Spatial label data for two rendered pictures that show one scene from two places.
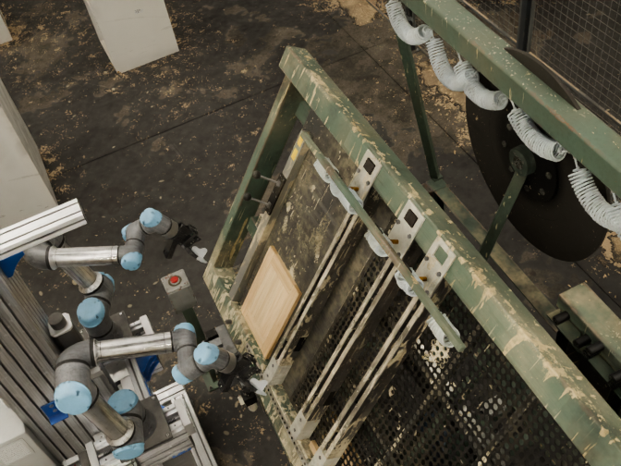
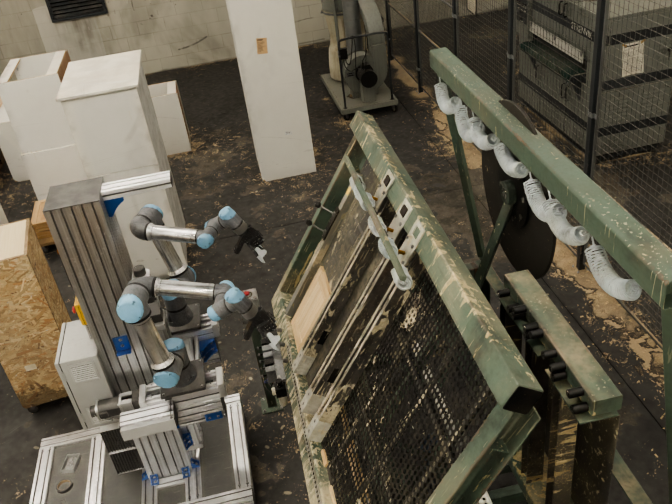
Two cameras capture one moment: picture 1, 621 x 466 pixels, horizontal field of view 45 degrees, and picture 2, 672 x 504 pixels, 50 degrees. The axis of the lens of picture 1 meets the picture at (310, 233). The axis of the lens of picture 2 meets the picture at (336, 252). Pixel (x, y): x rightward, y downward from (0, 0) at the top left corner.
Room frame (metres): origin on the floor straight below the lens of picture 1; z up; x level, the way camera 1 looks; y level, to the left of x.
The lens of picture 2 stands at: (-0.99, -0.50, 3.44)
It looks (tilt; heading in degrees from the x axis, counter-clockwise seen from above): 33 degrees down; 11
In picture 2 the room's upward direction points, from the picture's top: 8 degrees counter-clockwise
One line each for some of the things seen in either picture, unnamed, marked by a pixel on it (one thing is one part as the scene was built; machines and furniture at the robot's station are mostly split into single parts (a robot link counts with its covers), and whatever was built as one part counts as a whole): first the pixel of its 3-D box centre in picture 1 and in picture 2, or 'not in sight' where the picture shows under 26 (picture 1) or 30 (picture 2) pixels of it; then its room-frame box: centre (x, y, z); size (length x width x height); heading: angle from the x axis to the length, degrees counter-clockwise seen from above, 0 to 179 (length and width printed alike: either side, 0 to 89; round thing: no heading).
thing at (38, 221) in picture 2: not in sight; (62, 222); (4.66, 3.21, 0.15); 0.61 x 0.52 x 0.31; 18
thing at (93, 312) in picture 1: (93, 315); (173, 293); (2.01, 0.99, 1.20); 0.13 x 0.12 x 0.14; 172
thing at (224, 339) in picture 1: (229, 368); (272, 370); (1.95, 0.51, 0.69); 0.50 x 0.14 x 0.24; 17
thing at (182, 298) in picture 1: (179, 291); (249, 306); (2.35, 0.70, 0.84); 0.12 x 0.12 x 0.18; 17
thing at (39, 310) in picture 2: not in sight; (28, 320); (2.54, 2.34, 0.63); 0.50 x 0.42 x 1.25; 25
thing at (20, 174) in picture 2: not in sight; (25, 136); (6.37, 4.39, 0.36); 0.90 x 0.35 x 0.72; 18
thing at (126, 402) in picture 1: (126, 408); (174, 353); (1.53, 0.84, 1.20); 0.13 x 0.12 x 0.14; 4
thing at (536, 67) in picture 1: (524, 159); (510, 191); (1.82, -0.79, 1.85); 0.80 x 0.06 x 0.80; 17
